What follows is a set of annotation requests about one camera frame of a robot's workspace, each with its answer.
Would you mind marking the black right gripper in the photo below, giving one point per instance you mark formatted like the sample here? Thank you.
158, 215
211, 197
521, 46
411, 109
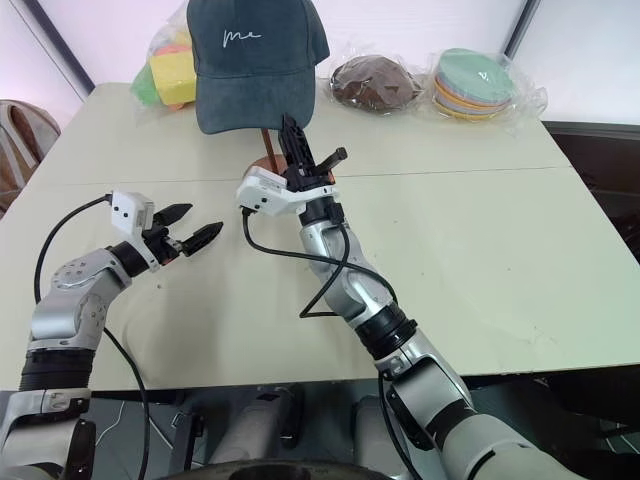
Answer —
307, 177

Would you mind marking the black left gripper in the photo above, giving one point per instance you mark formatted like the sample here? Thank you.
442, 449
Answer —
164, 245

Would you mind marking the dark teal baseball cap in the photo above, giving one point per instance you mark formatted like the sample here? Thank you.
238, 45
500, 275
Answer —
250, 75

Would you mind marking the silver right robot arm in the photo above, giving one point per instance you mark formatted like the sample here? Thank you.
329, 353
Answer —
425, 380

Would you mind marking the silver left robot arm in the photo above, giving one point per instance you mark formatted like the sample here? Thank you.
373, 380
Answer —
65, 300

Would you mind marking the dark rounded robot base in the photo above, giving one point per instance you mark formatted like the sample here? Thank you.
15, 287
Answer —
275, 472

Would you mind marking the brown wooden hat stand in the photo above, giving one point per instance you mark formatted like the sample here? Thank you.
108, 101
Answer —
270, 163

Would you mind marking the bagged brown hat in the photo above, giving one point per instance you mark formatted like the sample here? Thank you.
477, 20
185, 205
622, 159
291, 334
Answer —
375, 82

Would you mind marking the green sponge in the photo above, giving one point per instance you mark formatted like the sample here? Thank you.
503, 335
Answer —
142, 87

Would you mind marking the clear bag of sponges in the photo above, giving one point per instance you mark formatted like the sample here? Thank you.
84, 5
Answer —
172, 80

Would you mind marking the yellow sponge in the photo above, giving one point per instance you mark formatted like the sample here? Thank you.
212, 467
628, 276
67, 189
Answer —
174, 75

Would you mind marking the bagged stack of pastel plates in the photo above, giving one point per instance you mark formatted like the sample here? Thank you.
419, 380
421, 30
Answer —
472, 85

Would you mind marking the brown wooden chair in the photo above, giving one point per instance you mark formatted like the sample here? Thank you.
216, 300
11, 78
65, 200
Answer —
20, 145

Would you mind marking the grey left robot leg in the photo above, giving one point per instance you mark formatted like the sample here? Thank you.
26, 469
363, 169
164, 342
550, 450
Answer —
250, 430

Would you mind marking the grey robot leg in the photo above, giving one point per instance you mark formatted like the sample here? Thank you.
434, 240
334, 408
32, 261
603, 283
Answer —
250, 430
372, 435

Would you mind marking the grey right robot leg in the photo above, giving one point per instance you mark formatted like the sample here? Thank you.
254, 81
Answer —
372, 435

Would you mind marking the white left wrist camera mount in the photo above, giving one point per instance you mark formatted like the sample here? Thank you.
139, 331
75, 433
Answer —
127, 210

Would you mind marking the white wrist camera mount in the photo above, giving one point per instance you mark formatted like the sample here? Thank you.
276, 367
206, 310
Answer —
265, 192
127, 210

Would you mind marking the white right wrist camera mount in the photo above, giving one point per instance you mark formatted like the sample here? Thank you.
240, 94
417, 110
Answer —
265, 192

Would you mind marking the black window frame bar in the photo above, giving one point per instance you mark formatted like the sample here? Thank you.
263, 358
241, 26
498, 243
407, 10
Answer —
70, 55
516, 30

